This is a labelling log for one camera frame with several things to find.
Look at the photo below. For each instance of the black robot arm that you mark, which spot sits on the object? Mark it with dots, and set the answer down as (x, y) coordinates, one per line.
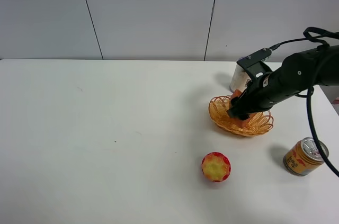
(297, 73)

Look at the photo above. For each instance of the woven orange wicker basket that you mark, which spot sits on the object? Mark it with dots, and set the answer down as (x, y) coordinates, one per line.
(258, 124)

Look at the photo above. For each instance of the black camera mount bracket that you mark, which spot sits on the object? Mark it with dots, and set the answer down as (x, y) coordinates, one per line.
(254, 64)

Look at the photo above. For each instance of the orange waffle bread slice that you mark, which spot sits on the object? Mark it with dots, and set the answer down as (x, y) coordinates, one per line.
(238, 121)

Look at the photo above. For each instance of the red yellow apple toy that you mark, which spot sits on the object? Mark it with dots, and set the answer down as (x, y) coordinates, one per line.
(216, 167)

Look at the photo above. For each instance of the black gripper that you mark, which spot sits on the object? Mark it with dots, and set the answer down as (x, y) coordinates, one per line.
(261, 95)

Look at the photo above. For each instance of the gold energy drink can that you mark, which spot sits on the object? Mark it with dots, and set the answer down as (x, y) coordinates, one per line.
(303, 158)

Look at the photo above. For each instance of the purple-lidded cylindrical canister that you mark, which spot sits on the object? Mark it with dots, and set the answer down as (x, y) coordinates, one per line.
(239, 80)

